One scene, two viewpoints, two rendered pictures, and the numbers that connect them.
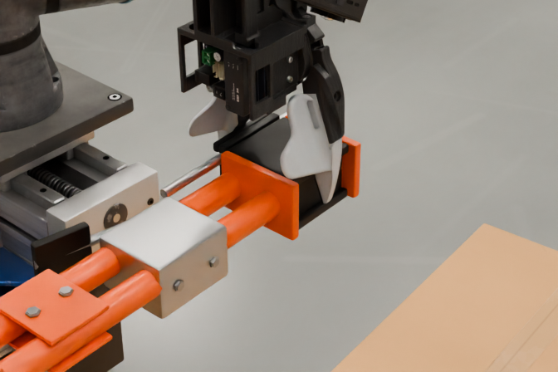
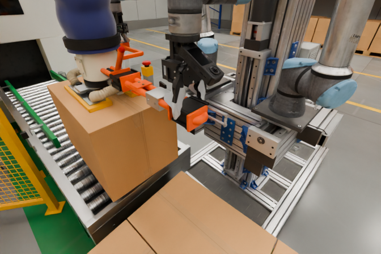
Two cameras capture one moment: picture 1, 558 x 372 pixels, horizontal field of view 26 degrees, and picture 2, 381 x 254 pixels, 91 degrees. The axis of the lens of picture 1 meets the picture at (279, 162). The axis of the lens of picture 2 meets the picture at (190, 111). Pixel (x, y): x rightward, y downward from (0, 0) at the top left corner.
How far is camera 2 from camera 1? 0.99 m
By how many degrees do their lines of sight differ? 77
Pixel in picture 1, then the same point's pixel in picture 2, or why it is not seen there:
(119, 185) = (267, 136)
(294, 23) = (178, 63)
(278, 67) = (172, 71)
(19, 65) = (282, 99)
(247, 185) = not seen: hidden behind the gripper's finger
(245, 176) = not seen: hidden behind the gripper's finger
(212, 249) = (154, 100)
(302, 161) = (168, 100)
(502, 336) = not seen: outside the picture
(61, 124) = (278, 118)
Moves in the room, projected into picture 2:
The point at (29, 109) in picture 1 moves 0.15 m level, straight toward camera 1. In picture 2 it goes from (277, 110) to (244, 113)
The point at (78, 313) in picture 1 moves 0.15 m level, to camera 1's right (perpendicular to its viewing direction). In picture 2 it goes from (136, 85) to (118, 108)
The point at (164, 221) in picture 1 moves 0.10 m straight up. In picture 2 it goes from (163, 92) to (160, 60)
